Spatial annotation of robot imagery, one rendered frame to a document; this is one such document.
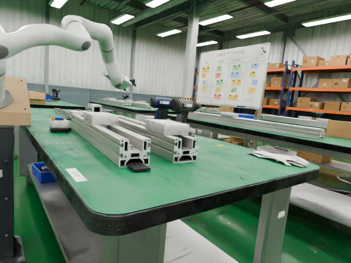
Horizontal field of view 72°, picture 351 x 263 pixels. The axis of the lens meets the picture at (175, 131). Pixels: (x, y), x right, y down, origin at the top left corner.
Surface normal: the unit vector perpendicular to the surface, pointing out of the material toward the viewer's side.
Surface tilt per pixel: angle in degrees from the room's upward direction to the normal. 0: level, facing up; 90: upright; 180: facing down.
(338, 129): 89
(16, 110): 42
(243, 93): 90
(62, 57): 90
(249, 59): 90
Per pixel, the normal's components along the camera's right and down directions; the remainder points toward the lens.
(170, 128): 0.53, 0.16
